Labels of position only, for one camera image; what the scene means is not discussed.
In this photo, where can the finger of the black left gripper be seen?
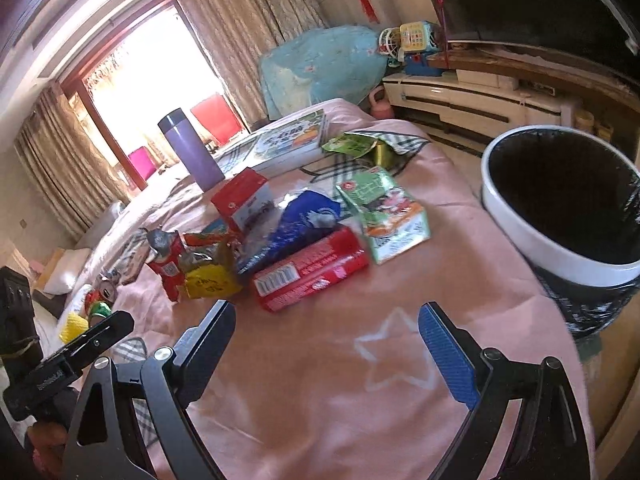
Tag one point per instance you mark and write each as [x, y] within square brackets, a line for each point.
[99, 338]

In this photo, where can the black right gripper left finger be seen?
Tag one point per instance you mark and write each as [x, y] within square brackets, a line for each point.
[179, 375]

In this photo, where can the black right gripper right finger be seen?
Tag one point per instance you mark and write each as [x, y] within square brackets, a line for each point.
[467, 368]

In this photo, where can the red candy tube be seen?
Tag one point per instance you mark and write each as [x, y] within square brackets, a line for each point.
[313, 269]

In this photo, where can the white rimmed black trash bin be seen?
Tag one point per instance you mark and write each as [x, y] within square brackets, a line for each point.
[569, 203]

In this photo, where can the person's left hand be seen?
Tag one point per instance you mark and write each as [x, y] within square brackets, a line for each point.
[48, 440]

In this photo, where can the red yellow snack wrapper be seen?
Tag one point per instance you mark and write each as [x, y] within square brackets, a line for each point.
[194, 265]

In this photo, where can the red white small box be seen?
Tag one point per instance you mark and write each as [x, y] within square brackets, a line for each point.
[243, 199]

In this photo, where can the beige left curtain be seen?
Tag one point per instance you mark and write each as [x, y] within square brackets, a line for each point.
[69, 172]

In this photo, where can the beige curtain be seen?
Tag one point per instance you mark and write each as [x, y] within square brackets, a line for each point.
[235, 34]
[69, 172]

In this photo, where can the magenta chair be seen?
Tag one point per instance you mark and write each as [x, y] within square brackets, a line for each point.
[142, 161]

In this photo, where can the pink table cloth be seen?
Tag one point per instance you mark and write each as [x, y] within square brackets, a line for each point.
[341, 385]

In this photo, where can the green white drink carton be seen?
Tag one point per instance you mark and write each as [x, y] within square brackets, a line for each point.
[391, 220]

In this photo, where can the blue snack bag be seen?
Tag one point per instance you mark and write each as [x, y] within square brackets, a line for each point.
[281, 231]

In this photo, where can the purple thermos bottle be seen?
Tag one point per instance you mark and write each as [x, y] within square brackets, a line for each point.
[190, 149]

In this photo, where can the red chair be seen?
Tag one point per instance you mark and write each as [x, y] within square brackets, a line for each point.
[216, 115]

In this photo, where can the white tv cabinet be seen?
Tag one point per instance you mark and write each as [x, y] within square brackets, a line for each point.
[487, 104]

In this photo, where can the green snack wrapper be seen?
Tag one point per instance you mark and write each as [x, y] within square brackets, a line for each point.
[367, 151]

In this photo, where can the pink kettlebell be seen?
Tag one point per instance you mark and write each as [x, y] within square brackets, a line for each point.
[380, 107]

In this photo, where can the light blue cloth cover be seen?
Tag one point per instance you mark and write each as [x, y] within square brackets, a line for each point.
[322, 64]

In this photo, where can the beige right curtain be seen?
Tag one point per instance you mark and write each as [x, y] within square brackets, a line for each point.
[235, 34]

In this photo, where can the colourful toy phone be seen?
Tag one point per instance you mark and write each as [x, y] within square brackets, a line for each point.
[416, 37]

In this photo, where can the black curved television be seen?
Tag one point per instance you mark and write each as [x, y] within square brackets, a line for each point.
[605, 32]

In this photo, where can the pink hula hoop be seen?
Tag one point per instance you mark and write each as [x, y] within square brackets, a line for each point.
[442, 20]

